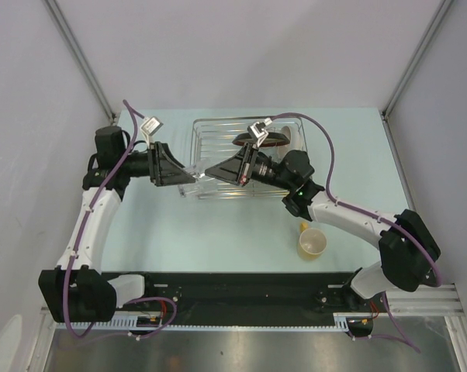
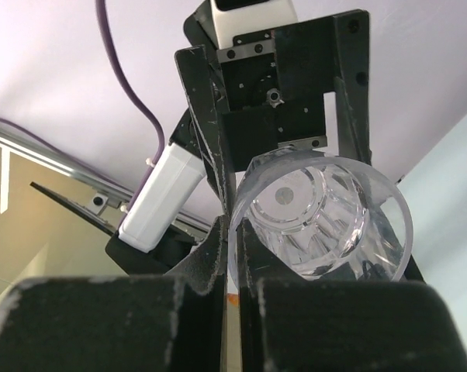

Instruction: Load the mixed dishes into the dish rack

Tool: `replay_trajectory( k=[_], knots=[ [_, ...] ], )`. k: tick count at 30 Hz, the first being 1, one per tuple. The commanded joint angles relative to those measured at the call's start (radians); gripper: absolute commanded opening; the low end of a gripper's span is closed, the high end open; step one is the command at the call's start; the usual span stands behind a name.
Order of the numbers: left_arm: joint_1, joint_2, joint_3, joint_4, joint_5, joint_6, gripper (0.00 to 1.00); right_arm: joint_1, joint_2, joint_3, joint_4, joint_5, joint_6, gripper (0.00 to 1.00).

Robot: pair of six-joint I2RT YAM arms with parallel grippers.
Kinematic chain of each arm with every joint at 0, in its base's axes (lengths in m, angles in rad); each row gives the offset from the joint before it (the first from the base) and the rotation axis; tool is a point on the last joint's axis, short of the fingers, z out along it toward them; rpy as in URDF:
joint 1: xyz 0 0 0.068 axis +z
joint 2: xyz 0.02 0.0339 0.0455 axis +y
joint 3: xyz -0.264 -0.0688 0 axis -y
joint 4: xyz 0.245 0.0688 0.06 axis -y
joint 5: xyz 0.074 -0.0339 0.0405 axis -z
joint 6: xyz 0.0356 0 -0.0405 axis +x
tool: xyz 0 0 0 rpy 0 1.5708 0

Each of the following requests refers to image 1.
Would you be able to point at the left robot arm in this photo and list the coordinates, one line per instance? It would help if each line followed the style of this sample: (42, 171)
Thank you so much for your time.
(75, 290)

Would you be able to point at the red rimmed plate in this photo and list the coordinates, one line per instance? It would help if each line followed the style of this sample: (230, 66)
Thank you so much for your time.
(270, 140)

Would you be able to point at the aluminium corner post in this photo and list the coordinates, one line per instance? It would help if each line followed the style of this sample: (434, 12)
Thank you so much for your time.
(427, 38)
(74, 48)

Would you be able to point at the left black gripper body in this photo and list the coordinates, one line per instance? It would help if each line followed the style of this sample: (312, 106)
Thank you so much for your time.
(152, 163)

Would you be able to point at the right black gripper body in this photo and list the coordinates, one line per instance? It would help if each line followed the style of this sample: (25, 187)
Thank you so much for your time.
(249, 164)

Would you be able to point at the clear plastic cup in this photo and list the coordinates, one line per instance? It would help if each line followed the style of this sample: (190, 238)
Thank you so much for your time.
(203, 185)

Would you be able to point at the left aluminium corner post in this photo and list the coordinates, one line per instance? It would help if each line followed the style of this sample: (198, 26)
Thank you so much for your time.
(74, 48)

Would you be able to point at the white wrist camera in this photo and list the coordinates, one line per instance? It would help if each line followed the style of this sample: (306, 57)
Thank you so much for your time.
(258, 131)
(149, 127)

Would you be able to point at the metal wire dish rack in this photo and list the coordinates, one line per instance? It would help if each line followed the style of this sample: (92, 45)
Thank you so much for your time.
(212, 143)

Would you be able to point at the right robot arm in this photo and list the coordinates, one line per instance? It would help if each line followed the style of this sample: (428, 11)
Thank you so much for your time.
(407, 250)

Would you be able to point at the right aluminium corner post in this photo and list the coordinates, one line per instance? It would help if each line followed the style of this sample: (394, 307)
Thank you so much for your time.
(427, 38)

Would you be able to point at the yellow mug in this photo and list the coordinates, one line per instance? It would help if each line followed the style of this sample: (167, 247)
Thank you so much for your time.
(311, 242)

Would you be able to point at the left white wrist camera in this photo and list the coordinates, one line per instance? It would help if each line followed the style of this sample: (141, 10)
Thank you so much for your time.
(149, 127)

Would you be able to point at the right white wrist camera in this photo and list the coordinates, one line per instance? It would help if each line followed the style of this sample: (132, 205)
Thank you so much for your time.
(258, 131)

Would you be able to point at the white ceramic bowl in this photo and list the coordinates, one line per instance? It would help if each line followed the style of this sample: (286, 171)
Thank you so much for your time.
(295, 140)

